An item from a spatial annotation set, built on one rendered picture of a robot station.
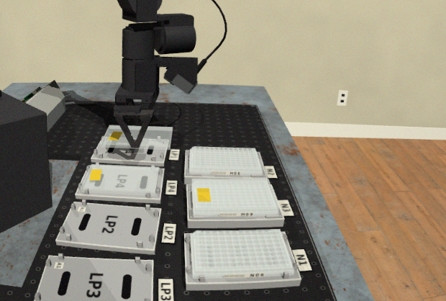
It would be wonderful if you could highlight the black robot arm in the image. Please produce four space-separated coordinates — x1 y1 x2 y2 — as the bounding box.
117 0 198 94

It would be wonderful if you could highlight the white well plate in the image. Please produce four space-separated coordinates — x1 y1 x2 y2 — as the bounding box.
189 146 263 176
191 229 295 279
192 190 278 217

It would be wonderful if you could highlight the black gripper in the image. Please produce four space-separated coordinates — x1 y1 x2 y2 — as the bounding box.
113 57 159 148

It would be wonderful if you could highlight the white button panel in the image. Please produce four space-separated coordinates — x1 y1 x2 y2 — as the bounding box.
22 80 95 131

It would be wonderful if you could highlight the white plate lid with yellow tape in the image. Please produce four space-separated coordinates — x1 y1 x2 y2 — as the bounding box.
101 125 173 150
81 164 159 196
192 179 279 212

